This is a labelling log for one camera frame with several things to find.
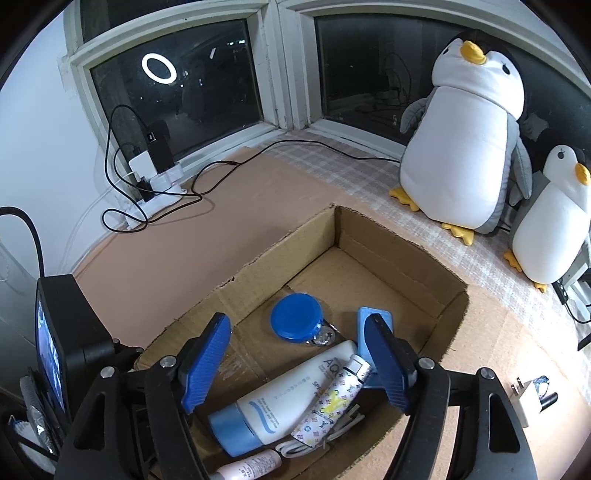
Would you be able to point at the large penguin plush toy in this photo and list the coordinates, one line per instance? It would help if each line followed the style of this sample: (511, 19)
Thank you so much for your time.
(465, 152)

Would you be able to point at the white power adapter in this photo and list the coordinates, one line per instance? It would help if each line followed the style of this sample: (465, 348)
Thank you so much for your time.
(525, 401)

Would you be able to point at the black cylinder tube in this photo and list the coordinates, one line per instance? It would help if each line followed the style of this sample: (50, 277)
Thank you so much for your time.
(548, 400)

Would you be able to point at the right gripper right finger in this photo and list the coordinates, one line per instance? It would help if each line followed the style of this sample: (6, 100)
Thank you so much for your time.
(490, 442)

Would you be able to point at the small penguin plush toy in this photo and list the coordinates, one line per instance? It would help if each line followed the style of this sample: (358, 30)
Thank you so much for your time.
(553, 224)

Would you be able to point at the blue plastic clip case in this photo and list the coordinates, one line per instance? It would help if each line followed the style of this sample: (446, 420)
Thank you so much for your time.
(364, 312)

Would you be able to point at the white aqua lotion tube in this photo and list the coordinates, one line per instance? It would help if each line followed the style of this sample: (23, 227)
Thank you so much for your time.
(271, 412)

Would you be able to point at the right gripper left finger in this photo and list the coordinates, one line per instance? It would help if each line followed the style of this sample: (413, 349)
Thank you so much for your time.
(132, 421)

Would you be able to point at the blue round lid container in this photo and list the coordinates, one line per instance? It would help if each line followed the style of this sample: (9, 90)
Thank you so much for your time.
(299, 318)

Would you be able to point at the cardboard box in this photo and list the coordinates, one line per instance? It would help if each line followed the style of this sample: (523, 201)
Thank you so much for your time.
(346, 261)

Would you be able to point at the clear blue liquid bottle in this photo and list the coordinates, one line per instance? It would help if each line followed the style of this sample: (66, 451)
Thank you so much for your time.
(542, 386)

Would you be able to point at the patterned white tube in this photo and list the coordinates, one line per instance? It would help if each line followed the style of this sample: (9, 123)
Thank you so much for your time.
(332, 405)

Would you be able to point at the left gripper phone screen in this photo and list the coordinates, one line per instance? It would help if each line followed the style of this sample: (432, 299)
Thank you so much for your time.
(72, 343)

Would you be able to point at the white power strip with chargers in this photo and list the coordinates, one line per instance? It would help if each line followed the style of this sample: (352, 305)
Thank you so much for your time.
(156, 175)

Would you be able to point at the pink spray bottle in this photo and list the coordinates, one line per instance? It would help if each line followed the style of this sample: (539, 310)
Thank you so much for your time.
(252, 467)

